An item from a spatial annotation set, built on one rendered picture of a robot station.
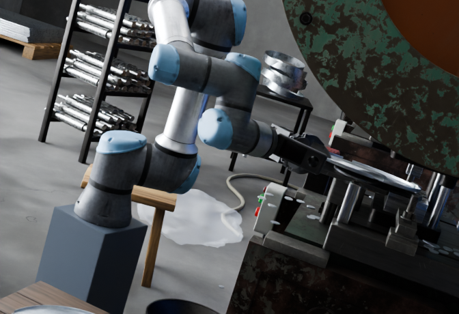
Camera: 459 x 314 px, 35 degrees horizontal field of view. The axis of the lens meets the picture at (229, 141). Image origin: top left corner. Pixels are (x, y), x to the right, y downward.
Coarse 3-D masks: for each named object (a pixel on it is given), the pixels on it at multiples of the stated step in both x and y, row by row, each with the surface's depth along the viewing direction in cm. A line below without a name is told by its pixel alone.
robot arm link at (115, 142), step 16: (112, 144) 185; (128, 144) 185; (144, 144) 189; (96, 160) 188; (112, 160) 186; (128, 160) 186; (144, 160) 188; (96, 176) 188; (112, 176) 186; (128, 176) 188; (144, 176) 188
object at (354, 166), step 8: (328, 160) 165; (336, 160) 175; (344, 160) 176; (352, 160) 190; (344, 168) 163; (352, 168) 162; (360, 168) 170; (368, 168) 180; (368, 176) 162; (376, 176) 170; (384, 176) 173; (392, 176) 186; (392, 184) 163; (400, 184) 163; (408, 184) 181
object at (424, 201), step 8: (392, 192) 168; (400, 192) 170; (408, 192) 175; (416, 192) 176; (424, 192) 179; (384, 200) 178; (392, 200) 168; (400, 200) 167; (408, 200) 167; (424, 200) 170; (384, 208) 168; (392, 208) 168; (416, 208) 167; (424, 208) 166; (416, 216) 167
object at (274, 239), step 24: (264, 240) 156; (288, 240) 157; (264, 264) 157; (288, 264) 156; (312, 264) 154; (240, 288) 159; (264, 288) 158; (288, 288) 157; (312, 288) 155; (336, 288) 154; (360, 288) 153; (384, 288) 153; (240, 312) 159; (264, 312) 159; (288, 312) 158; (312, 312) 155; (336, 312) 155; (360, 312) 154; (384, 312) 152; (408, 312) 151; (432, 312) 150
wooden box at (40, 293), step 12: (24, 288) 165; (36, 288) 167; (48, 288) 168; (0, 300) 157; (12, 300) 158; (24, 300) 160; (36, 300) 161; (48, 300) 163; (60, 300) 164; (72, 300) 166; (0, 312) 152; (12, 312) 154; (96, 312) 164
